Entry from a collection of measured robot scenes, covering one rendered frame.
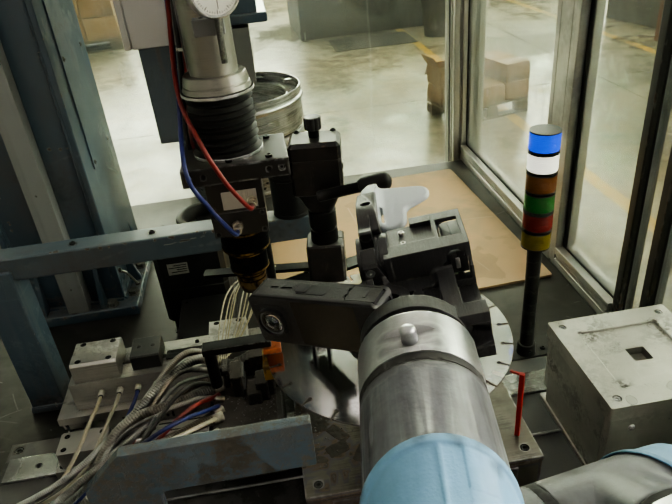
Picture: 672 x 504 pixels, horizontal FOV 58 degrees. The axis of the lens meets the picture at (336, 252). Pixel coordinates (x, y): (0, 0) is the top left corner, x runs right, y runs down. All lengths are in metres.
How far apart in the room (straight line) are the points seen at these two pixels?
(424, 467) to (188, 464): 0.44
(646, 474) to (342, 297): 0.22
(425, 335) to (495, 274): 0.98
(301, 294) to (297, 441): 0.27
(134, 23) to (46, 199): 0.62
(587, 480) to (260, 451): 0.37
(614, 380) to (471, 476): 0.61
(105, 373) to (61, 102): 0.49
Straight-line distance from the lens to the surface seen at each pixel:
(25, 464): 1.10
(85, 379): 1.04
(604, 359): 0.92
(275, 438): 0.68
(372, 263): 0.44
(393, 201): 0.52
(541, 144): 0.92
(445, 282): 0.43
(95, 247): 0.99
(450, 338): 0.36
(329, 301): 0.42
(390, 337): 0.36
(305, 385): 0.78
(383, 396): 0.33
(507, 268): 1.35
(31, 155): 1.24
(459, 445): 0.30
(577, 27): 1.22
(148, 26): 0.70
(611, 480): 0.43
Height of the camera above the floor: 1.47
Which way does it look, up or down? 30 degrees down
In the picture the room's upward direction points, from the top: 6 degrees counter-clockwise
